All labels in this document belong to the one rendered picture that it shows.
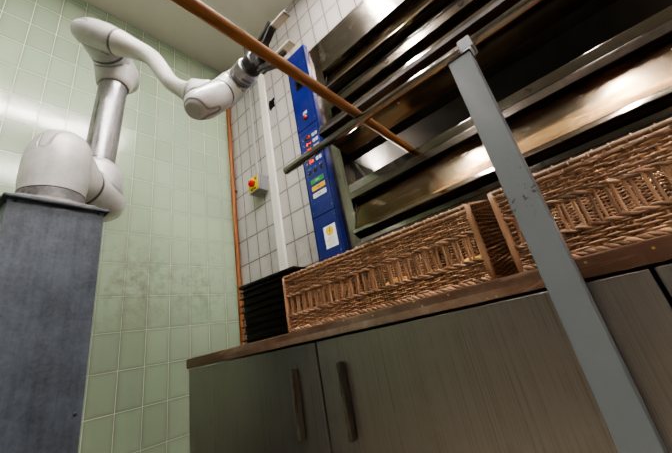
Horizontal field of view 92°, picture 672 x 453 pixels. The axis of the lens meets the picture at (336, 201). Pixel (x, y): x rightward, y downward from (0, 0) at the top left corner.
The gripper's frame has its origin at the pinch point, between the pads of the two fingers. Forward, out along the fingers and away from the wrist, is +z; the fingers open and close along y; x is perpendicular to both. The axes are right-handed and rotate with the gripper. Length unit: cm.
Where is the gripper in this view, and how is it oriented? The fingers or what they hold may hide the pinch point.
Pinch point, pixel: (287, 29)
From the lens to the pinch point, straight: 120.5
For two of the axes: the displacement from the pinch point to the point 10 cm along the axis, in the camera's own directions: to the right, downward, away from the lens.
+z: 7.4, -3.9, -5.4
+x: -6.4, -1.9, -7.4
